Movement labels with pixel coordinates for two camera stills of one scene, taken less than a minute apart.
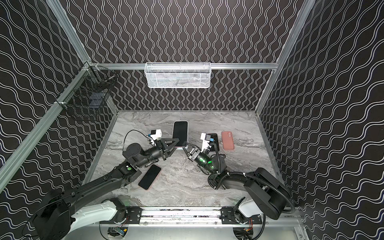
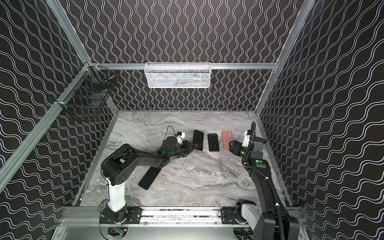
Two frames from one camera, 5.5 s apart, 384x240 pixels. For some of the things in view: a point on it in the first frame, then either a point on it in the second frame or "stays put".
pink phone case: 227,140 stays put
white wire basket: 176,75 stays put
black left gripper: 162,147 → 186,148
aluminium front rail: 188,216 stays put
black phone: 180,131 → 198,138
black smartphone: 214,145 stays put
